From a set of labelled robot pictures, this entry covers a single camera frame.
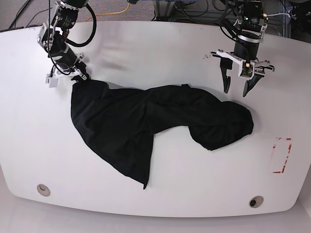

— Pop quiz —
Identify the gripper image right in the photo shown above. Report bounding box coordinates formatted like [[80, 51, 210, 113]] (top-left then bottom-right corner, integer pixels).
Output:
[[210, 35, 275, 97]]

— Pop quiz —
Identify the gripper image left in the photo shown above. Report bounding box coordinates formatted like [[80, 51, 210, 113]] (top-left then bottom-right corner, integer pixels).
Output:
[[47, 44, 90, 83]]

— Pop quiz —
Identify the black t-shirt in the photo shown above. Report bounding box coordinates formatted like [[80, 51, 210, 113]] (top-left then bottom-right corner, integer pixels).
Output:
[[70, 80, 254, 186]]

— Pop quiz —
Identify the red tape rectangle marking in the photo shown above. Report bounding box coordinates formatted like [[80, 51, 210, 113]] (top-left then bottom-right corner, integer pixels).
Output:
[[269, 137, 293, 174]]

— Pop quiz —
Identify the left table grommet hole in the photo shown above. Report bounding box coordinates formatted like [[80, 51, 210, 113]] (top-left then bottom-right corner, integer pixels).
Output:
[[37, 184, 51, 197]]

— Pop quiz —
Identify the table grommet hole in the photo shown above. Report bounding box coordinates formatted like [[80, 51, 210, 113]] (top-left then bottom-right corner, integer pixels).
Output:
[[37, 184, 51, 197], [249, 196, 264, 208]]

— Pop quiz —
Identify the right table grommet hole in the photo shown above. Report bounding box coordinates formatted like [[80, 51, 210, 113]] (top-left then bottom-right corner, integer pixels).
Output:
[[249, 196, 264, 208]]

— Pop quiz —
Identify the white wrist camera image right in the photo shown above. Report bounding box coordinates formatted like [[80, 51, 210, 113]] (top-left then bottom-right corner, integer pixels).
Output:
[[238, 60, 255, 80]]

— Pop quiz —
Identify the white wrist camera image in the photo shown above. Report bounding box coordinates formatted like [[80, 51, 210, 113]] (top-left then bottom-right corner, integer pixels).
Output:
[[238, 60, 255, 80], [45, 73, 58, 88]]

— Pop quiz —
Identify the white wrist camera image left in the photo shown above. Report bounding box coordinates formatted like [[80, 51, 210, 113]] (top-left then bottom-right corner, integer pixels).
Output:
[[45, 73, 58, 88]]

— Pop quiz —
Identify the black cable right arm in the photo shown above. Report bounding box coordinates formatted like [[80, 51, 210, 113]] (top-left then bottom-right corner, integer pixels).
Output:
[[65, 4, 98, 48]]

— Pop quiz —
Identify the yellow cable on floor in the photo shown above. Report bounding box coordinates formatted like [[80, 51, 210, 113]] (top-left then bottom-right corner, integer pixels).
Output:
[[97, 1, 129, 17]]

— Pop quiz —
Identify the aluminium frame stand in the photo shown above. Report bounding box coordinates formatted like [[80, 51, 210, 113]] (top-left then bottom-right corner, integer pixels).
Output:
[[153, 0, 176, 21]]

